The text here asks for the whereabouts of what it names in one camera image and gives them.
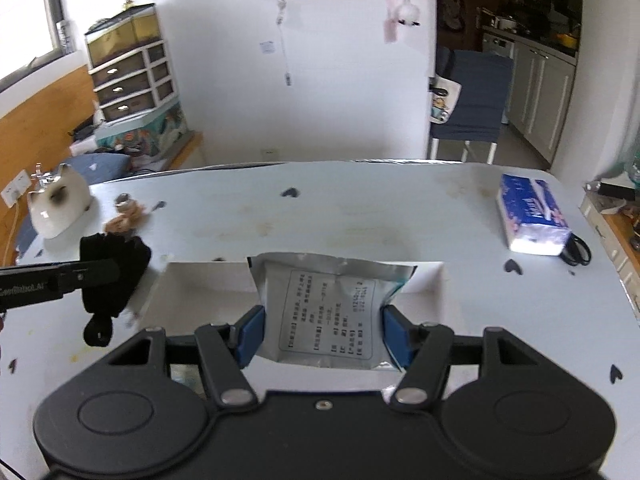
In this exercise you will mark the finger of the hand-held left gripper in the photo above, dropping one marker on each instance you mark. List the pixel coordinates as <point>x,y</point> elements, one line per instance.
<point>90,274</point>

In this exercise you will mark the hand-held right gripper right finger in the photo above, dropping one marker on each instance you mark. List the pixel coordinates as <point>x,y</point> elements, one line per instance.
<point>397,336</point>

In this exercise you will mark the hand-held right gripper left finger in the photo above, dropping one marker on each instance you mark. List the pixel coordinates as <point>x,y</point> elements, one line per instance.
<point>250,331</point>

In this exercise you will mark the black fabric band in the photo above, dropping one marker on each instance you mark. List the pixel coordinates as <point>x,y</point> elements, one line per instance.
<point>112,280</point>

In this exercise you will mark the white shallow box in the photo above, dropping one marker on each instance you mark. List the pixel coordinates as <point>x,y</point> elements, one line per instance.
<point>200,300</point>

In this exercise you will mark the snack packet with blue end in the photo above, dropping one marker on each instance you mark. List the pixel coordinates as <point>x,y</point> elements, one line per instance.
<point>325,310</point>

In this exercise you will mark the pink fabric flower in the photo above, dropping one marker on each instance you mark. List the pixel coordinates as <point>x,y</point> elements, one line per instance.
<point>127,215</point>

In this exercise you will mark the white cat plush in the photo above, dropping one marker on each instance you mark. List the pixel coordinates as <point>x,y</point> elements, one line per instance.
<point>57,205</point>

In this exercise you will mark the silver metal clip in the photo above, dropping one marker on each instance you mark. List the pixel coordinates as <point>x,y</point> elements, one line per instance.
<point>42,176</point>

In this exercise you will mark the patterned cloth covered cabinet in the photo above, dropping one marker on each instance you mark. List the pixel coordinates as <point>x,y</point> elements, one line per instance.
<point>150,132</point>

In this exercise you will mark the blue tissue pack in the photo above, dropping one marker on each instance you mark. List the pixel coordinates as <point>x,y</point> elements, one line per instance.
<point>532,215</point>

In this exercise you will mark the white plastic drawer unit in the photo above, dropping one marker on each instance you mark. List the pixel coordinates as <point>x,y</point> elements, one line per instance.
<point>132,82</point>

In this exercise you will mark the black scissors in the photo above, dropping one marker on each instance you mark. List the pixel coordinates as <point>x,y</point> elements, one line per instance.
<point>576,250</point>

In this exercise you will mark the white printed tote bag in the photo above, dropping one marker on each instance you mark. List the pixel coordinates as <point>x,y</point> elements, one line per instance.
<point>444,100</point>

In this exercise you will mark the glass fish tank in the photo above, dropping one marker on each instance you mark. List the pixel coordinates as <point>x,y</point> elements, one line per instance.
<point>122,30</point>

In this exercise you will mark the blue covered chair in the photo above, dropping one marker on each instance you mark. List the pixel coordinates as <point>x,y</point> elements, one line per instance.
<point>475,100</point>

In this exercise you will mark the flat black box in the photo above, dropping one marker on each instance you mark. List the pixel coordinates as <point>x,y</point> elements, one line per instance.
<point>612,190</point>

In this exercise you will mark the window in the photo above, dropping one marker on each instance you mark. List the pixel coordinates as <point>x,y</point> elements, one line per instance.
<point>25,15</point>

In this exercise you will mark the grey kitchen base cabinet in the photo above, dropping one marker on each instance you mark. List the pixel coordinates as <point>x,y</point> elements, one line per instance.
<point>542,100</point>

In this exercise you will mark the pink hanging tag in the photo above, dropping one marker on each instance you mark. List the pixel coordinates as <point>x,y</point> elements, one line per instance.
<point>390,32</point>

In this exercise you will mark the white dishwasher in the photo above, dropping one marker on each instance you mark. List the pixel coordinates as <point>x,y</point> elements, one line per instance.
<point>497,45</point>

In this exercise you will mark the white plush pendant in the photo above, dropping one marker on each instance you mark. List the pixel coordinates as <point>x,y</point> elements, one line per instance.
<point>408,14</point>

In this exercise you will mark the white wall socket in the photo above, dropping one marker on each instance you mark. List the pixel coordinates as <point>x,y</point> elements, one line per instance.
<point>15,187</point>

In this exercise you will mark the small white wall switch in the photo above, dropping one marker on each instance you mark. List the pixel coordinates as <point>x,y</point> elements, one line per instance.
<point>267,47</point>

